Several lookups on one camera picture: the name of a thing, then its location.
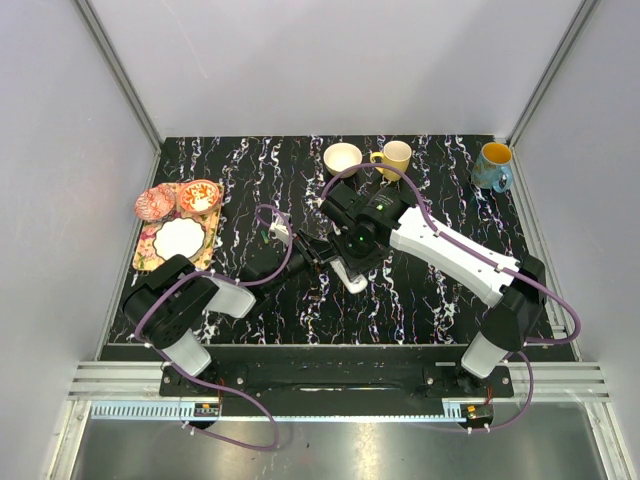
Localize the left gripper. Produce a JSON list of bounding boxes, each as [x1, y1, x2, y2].
[[264, 229, 339, 294]]

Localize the white remote control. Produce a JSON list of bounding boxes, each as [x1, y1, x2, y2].
[[329, 255, 368, 295]]

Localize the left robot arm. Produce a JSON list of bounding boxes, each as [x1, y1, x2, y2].
[[121, 231, 350, 396]]

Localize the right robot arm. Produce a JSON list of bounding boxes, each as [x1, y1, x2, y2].
[[320, 183, 545, 396]]

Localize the cream ceramic bowl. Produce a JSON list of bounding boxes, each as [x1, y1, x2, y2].
[[323, 142, 362, 176]]

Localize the yellow mug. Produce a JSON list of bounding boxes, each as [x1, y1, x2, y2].
[[370, 140, 412, 173]]

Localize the orange floral small bowl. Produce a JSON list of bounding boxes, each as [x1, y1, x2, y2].
[[177, 179, 221, 214]]

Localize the white scalloped plate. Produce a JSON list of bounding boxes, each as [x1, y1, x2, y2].
[[153, 218, 206, 260]]

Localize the blue butterfly mug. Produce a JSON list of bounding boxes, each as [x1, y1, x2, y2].
[[471, 142, 513, 193]]

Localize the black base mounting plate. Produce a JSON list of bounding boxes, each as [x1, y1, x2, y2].
[[158, 344, 516, 417]]

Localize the floral rectangular tray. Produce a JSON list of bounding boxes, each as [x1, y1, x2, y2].
[[132, 182, 224, 272]]

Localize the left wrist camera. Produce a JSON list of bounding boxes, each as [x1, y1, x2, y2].
[[269, 213, 291, 245]]

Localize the aluminium rail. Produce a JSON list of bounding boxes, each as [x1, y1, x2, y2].
[[67, 360, 176, 401]]

